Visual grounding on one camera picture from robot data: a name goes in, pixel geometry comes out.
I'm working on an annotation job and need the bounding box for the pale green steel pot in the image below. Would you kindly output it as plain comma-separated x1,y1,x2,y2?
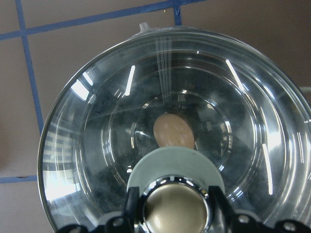
131,22,311,93

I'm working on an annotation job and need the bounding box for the glass pot lid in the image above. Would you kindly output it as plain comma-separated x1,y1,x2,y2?
38,25,311,233

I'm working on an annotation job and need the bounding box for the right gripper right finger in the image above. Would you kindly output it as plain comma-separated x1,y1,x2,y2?
208,186,311,233

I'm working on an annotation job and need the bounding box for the brown egg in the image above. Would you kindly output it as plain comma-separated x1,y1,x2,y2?
153,113,195,149

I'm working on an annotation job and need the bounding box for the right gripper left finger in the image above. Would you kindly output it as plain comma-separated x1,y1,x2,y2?
58,187,139,233

